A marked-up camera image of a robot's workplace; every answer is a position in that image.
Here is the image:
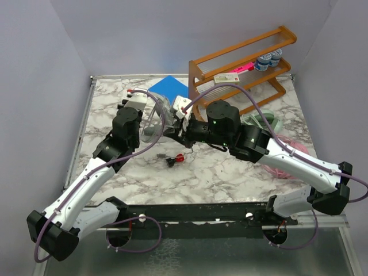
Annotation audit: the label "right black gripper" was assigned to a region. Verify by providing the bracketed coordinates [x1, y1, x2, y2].
[163, 114, 231, 150]

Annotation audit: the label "blue white jar right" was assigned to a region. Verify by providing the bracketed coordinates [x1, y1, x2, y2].
[269, 48, 283, 67]

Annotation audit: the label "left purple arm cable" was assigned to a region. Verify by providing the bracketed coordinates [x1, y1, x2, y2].
[33, 89, 167, 264]

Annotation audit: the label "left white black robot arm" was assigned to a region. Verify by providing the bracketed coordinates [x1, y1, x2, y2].
[26, 107, 143, 261]

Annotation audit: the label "mint green headphones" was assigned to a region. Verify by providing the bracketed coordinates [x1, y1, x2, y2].
[240, 109, 284, 135]

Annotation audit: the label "blue notebook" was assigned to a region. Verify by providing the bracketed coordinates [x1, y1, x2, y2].
[148, 75, 189, 102]

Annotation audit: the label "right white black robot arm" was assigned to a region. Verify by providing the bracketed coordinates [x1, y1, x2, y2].
[163, 100, 352, 225]

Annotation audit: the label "pink grey headphones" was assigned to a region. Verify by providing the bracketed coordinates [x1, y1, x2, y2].
[262, 135, 310, 180]

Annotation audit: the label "blue white jar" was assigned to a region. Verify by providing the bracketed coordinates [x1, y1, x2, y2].
[255, 53, 271, 71]
[269, 48, 283, 67]

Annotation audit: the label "white green red box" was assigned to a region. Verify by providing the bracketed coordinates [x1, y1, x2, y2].
[213, 72, 240, 85]

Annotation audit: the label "wooden three-tier rack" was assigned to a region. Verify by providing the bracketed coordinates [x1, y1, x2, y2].
[189, 26, 297, 106]

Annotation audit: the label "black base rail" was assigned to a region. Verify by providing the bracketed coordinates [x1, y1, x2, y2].
[106, 197, 297, 239]

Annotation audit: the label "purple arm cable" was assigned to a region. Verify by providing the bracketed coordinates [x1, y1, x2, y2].
[183, 83, 368, 250]
[33, 89, 167, 264]

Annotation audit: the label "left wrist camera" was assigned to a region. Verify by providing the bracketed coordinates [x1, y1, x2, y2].
[125, 88, 148, 111]

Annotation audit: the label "blue white jar left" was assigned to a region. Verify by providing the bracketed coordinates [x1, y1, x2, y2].
[255, 53, 271, 71]

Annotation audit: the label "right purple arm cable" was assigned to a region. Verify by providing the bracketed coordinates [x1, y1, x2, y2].
[183, 83, 368, 250]

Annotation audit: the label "pink marker pen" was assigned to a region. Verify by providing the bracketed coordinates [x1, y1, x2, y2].
[232, 62, 254, 74]

